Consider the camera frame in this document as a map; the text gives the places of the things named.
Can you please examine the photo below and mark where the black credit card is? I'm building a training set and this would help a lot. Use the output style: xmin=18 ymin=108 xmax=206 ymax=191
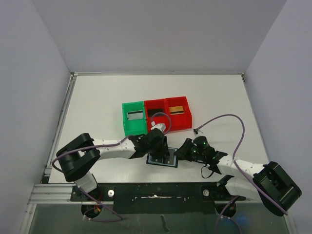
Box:
xmin=147 ymin=108 xmax=163 ymax=117

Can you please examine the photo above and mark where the silver credit card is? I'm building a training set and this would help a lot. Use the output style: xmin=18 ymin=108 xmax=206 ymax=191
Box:
xmin=127 ymin=110 xmax=143 ymax=120

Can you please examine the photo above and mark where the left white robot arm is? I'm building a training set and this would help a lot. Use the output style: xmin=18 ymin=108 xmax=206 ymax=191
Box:
xmin=52 ymin=128 xmax=170 ymax=193

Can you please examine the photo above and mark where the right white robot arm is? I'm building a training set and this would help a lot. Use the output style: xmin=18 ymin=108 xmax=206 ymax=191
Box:
xmin=174 ymin=136 xmax=302 ymax=216

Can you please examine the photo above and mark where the gold credit card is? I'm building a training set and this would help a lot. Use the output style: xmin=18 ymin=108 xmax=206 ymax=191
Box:
xmin=169 ymin=105 xmax=184 ymax=115

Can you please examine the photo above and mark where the green plastic bin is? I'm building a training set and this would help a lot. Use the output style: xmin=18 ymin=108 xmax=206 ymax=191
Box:
xmin=122 ymin=101 xmax=148 ymax=136

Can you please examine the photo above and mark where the right red plastic bin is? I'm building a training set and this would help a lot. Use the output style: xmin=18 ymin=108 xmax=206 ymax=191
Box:
xmin=165 ymin=96 xmax=193 ymax=131

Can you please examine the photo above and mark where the red plastic bin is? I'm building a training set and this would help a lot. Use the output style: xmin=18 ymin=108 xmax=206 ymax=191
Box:
xmin=165 ymin=96 xmax=193 ymax=131
xmin=144 ymin=99 xmax=170 ymax=132

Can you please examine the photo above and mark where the middle red plastic bin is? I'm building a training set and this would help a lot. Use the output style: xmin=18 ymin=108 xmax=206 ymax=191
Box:
xmin=144 ymin=99 xmax=170 ymax=132

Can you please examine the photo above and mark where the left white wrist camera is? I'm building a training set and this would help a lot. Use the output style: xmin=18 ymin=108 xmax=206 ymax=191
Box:
xmin=151 ymin=122 xmax=166 ymax=133

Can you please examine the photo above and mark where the aluminium frame rail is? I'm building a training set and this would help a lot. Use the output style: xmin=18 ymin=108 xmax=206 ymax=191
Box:
xmin=28 ymin=184 xmax=73 ymax=204

